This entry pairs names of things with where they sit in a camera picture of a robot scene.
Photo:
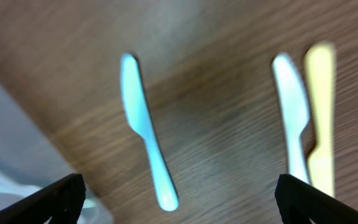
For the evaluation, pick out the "light blue plastic knife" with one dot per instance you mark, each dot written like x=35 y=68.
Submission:
x=139 y=119

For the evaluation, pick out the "yellow plastic knife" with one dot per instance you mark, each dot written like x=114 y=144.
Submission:
x=320 y=74

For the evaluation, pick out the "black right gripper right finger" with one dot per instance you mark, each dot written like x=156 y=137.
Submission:
x=301 y=203

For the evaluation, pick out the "white plastic knife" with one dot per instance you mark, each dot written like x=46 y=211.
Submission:
x=295 y=112

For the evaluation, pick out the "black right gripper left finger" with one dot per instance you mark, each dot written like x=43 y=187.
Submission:
x=59 y=202

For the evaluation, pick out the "right clear plastic container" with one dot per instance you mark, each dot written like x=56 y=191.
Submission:
x=27 y=154

